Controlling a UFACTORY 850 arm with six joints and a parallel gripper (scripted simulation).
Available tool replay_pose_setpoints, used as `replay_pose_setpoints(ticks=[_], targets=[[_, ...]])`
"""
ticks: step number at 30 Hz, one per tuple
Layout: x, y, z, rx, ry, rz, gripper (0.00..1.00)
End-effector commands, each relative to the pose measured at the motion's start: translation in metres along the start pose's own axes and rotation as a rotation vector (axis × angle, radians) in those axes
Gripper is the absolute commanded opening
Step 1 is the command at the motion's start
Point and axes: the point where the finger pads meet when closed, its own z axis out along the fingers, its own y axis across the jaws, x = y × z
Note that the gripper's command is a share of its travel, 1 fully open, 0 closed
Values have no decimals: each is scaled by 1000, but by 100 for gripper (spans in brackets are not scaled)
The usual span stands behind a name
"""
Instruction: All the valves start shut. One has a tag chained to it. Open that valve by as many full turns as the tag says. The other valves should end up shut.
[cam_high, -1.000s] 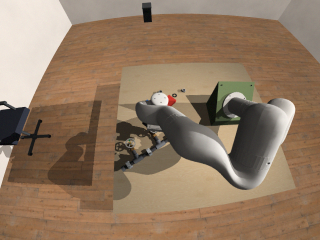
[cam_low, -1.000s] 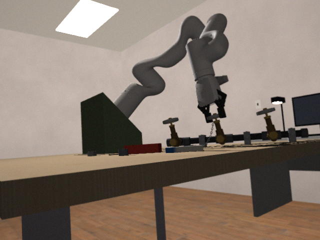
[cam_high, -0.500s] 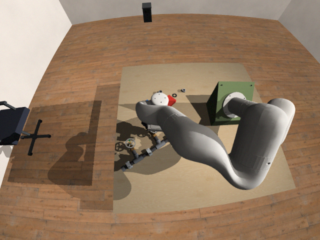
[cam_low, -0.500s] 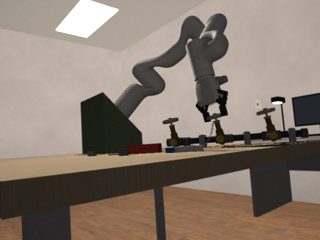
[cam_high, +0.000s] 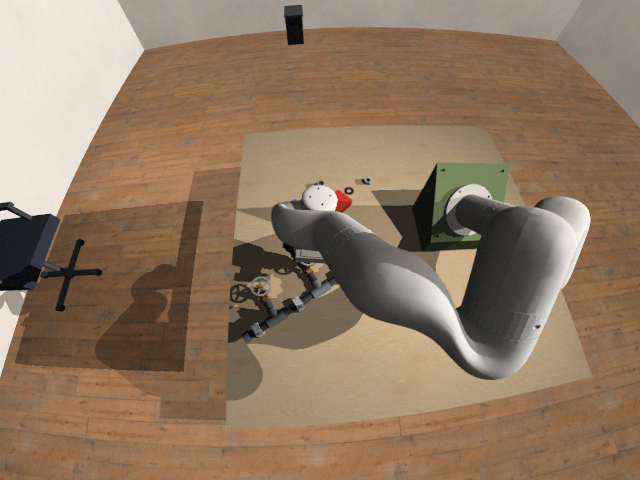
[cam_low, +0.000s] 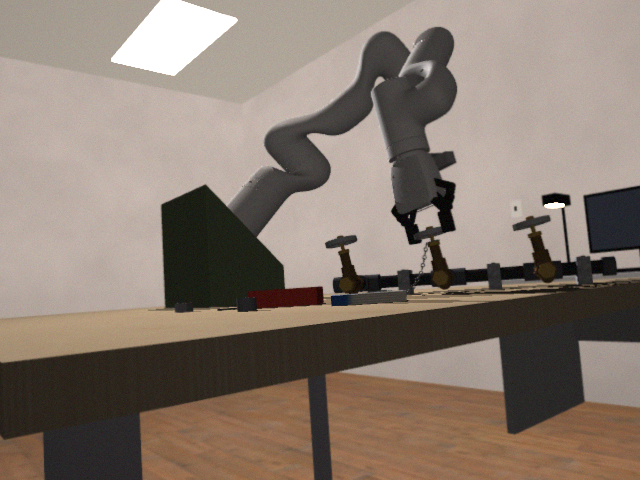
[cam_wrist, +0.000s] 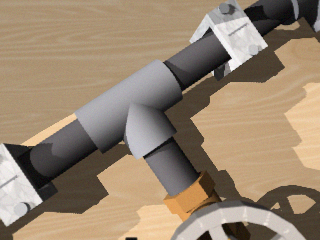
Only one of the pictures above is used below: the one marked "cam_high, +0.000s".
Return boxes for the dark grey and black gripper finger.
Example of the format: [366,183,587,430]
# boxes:
[283,243,296,261]

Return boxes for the dark red flat block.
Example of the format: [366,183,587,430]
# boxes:
[335,190,352,213]

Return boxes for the grey t-shaped pipe manifold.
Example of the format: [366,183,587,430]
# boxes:
[241,262,338,343]

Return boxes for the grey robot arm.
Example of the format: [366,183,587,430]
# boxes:
[272,184,590,380]

